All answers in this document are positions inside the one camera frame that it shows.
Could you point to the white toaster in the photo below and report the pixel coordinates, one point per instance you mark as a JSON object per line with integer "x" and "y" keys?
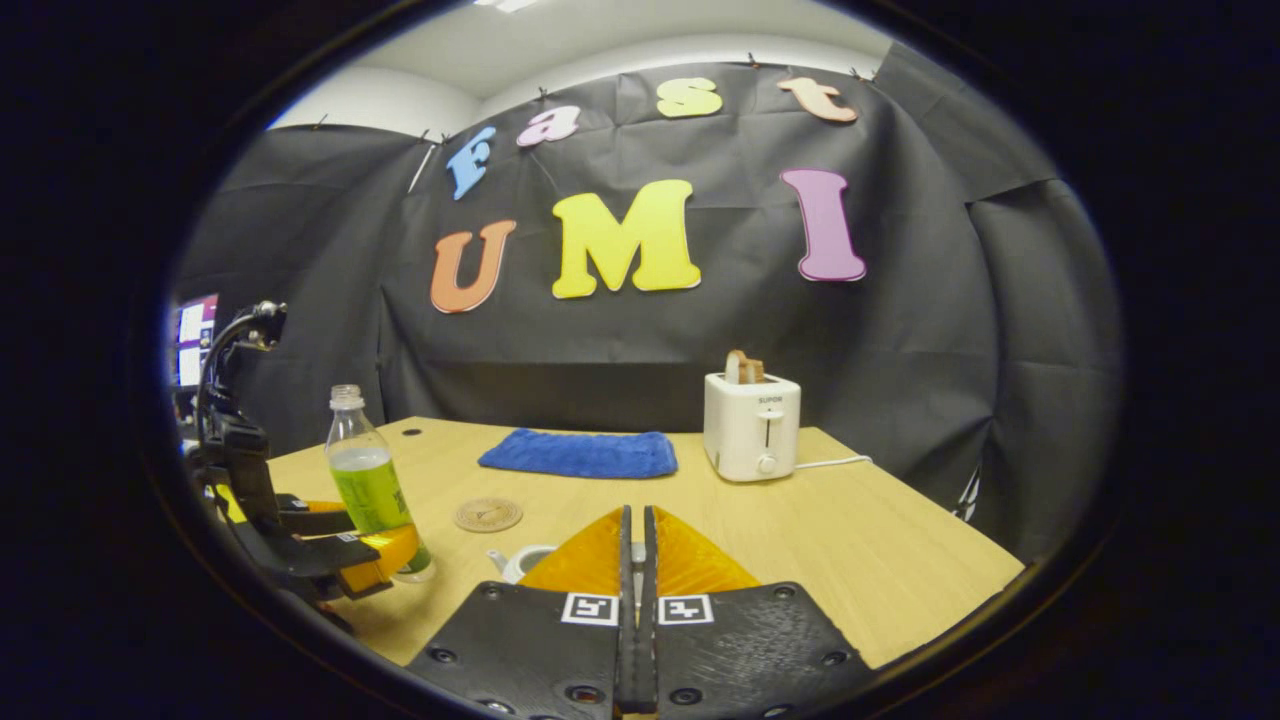
{"x": 750, "y": 430}

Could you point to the white stand legs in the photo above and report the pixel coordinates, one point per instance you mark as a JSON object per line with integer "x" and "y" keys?
{"x": 967, "y": 497}

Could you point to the ceiling light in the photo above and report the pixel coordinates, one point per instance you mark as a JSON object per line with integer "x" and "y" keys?
{"x": 505, "y": 4}

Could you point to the clear green-label water bottle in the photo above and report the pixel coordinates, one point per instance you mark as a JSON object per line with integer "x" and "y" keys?
{"x": 370, "y": 480}

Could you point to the pale bread slice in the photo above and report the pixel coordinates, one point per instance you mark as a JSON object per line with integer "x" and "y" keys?
{"x": 735, "y": 367}

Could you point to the brown bread slice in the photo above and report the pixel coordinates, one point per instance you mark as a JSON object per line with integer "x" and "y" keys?
{"x": 755, "y": 372}

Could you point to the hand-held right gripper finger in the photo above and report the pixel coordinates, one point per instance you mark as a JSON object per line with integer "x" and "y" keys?
{"x": 626, "y": 570}
{"x": 648, "y": 570}

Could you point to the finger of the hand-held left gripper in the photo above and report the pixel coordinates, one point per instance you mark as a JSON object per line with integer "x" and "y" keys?
{"x": 305, "y": 518}
{"x": 310, "y": 560}

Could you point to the white teacup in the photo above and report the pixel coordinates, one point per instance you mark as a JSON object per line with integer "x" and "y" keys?
{"x": 515, "y": 565}

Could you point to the blue towel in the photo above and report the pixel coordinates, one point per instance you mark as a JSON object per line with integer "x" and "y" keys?
{"x": 580, "y": 455}

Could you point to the computer monitor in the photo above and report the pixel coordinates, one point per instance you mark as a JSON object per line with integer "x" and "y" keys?
{"x": 195, "y": 340}

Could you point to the round woven coaster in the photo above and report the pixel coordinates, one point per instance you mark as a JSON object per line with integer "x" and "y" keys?
{"x": 488, "y": 515}

